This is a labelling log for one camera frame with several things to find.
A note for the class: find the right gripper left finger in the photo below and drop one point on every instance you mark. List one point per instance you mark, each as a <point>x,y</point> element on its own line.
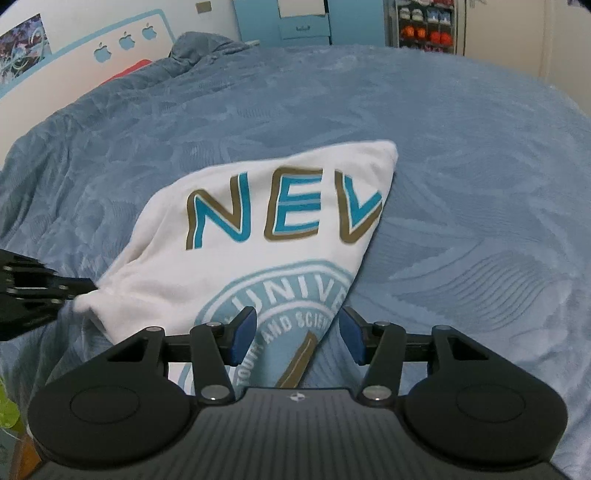
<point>209,348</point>

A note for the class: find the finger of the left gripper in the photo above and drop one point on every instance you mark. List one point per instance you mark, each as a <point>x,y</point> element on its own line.
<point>72,287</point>

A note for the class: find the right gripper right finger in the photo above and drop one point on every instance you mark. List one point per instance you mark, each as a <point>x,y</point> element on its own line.
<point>384,348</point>

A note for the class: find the white printed t-shirt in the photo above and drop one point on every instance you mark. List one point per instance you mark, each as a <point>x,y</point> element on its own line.
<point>284,236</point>

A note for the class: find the green object at edge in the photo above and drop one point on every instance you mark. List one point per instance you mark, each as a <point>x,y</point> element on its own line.
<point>10,417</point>

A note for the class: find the white headboard with apples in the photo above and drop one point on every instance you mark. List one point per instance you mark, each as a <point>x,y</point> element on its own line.
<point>80,67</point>

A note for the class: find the grey shoe rack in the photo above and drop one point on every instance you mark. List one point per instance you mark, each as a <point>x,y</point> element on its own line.
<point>426,25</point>

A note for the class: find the blue and white wardrobe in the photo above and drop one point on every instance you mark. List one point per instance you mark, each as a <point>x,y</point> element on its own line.
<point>303,23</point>

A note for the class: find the cream room door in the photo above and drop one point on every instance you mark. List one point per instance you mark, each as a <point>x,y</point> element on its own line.
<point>514,34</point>

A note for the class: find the photo poster on wall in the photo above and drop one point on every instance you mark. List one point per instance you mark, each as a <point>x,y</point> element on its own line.
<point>23,47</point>

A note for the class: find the beige wall switch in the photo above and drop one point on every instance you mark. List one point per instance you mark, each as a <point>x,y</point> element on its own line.
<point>203,7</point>

